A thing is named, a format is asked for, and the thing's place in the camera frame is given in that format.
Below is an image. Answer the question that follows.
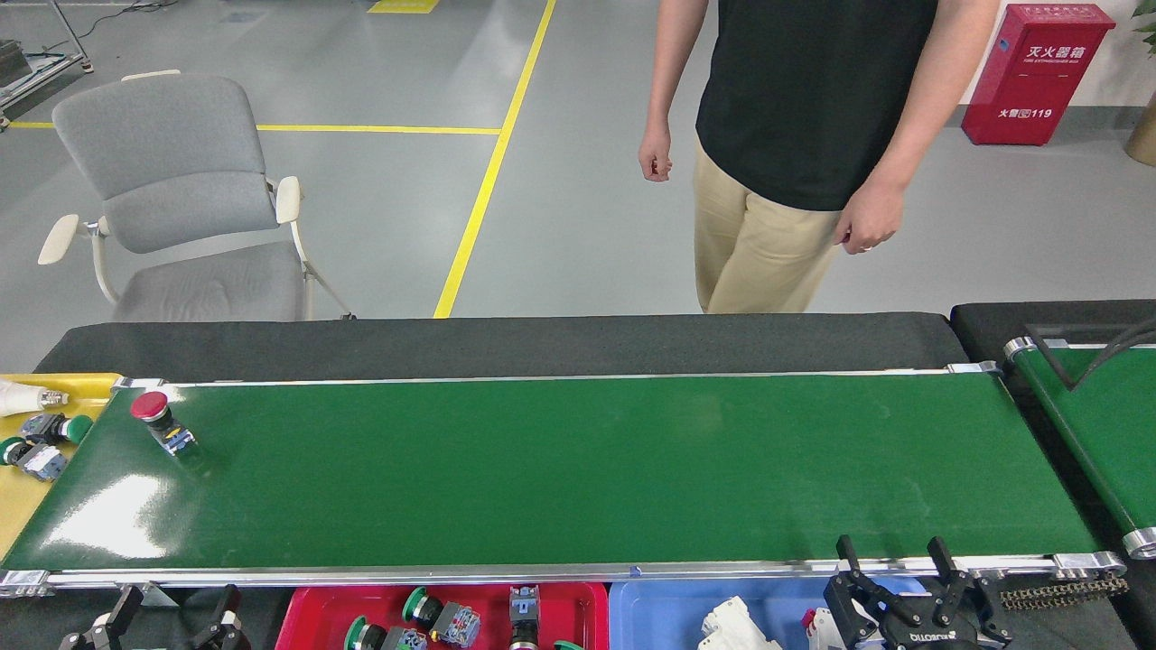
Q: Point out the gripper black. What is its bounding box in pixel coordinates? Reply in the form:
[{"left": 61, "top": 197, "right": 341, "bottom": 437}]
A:
[{"left": 822, "top": 534, "right": 1012, "bottom": 650}]

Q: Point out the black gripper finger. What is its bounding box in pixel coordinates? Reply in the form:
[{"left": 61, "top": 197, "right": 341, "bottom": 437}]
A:
[
  {"left": 187, "top": 584, "right": 252, "bottom": 650},
  {"left": 59, "top": 585, "right": 145, "bottom": 650}
]

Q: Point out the white circuit breaker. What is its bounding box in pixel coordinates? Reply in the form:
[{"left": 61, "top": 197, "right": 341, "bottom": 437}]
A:
[
  {"left": 700, "top": 595, "right": 783, "bottom": 650},
  {"left": 802, "top": 607, "right": 847, "bottom": 650}
]

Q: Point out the red mushroom push button switch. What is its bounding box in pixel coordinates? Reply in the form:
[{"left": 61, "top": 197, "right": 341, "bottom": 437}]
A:
[
  {"left": 129, "top": 391, "right": 200, "bottom": 459},
  {"left": 508, "top": 585, "right": 541, "bottom": 650}
]

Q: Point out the yellow plastic tray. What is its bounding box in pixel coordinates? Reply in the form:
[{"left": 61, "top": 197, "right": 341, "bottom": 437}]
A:
[{"left": 0, "top": 373, "right": 123, "bottom": 561}]

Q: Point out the short green conveyor belt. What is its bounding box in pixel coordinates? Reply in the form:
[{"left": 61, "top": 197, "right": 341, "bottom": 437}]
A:
[{"left": 1004, "top": 336, "right": 1156, "bottom": 561}]

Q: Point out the person's left hand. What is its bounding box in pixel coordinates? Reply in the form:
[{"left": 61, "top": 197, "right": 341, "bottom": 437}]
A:
[{"left": 833, "top": 179, "right": 907, "bottom": 255}]

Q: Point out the person's right hand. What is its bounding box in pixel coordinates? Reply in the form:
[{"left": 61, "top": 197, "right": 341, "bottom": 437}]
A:
[{"left": 638, "top": 126, "right": 674, "bottom": 183}]

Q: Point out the red plastic bin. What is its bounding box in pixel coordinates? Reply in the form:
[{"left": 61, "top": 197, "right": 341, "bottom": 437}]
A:
[{"left": 275, "top": 582, "right": 609, "bottom": 650}]

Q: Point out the white light bulb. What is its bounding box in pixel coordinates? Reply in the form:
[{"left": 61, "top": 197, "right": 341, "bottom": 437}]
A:
[{"left": 0, "top": 379, "right": 70, "bottom": 418}]

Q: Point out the blue plastic bin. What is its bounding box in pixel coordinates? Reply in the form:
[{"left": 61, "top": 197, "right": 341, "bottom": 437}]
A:
[{"left": 608, "top": 578, "right": 931, "bottom": 650}]

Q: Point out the grey office chair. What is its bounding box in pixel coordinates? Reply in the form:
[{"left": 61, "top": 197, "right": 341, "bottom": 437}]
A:
[{"left": 38, "top": 70, "right": 356, "bottom": 323}]

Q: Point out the potted plant tan pot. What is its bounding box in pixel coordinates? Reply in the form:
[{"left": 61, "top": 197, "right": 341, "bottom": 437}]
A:
[{"left": 1124, "top": 0, "right": 1156, "bottom": 169}]

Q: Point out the person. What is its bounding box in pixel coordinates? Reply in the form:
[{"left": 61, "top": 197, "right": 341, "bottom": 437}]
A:
[{"left": 655, "top": 0, "right": 1003, "bottom": 314}]

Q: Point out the red fire extinguisher box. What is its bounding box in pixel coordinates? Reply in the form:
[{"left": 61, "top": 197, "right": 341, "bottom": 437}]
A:
[{"left": 960, "top": 3, "right": 1117, "bottom": 147}]

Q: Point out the metal wheeled rack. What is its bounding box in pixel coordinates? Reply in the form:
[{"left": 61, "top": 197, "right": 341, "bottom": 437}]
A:
[{"left": 0, "top": 0, "right": 94, "bottom": 123}]

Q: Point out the dark grey box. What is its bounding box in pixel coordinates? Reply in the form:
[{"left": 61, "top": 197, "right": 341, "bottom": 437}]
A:
[{"left": 0, "top": 41, "right": 34, "bottom": 88}]

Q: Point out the conveyor drive chain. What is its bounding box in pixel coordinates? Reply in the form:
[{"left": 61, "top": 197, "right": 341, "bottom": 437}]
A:
[{"left": 998, "top": 576, "right": 1130, "bottom": 612}]

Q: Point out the black cable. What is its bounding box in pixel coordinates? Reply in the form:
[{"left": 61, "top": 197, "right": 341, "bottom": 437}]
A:
[{"left": 1028, "top": 316, "right": 1156, "bottom": 391}]

